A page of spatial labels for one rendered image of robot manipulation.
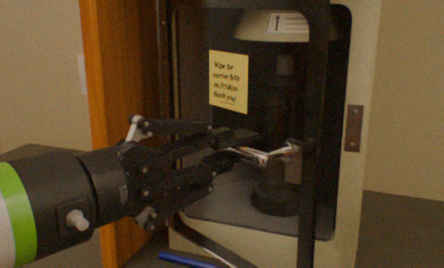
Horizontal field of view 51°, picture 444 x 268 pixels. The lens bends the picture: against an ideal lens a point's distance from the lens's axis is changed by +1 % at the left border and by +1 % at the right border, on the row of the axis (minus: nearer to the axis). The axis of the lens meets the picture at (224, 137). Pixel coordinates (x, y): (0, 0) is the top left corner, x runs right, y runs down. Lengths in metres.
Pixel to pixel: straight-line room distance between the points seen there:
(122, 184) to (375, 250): 0.57
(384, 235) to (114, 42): 0.61
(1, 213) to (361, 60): 0.48
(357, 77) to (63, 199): 0.43
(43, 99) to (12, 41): 0.19
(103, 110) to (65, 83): 0.73
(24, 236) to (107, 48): 0.38
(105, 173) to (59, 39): 1.01
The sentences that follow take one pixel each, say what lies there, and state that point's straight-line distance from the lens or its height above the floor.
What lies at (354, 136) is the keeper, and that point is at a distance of 0.69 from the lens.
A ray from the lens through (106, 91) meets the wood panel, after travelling 0.72.
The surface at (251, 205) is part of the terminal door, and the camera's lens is 0.64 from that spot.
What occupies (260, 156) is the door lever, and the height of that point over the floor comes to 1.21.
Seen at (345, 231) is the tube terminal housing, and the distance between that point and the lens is 0.75.
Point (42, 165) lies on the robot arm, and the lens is 0.43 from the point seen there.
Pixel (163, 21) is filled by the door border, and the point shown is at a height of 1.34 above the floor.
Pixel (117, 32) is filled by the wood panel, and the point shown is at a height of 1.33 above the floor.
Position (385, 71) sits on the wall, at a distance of 1.10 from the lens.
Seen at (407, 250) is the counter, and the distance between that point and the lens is 0.92.
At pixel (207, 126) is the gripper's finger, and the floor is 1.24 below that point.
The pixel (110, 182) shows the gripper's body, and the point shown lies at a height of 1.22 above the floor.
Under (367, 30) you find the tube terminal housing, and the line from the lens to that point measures 0.66.
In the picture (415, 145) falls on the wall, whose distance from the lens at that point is 1.14.
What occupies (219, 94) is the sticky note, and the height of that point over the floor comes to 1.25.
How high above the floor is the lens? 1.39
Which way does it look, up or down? 18 degrees down
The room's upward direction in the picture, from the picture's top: straight up
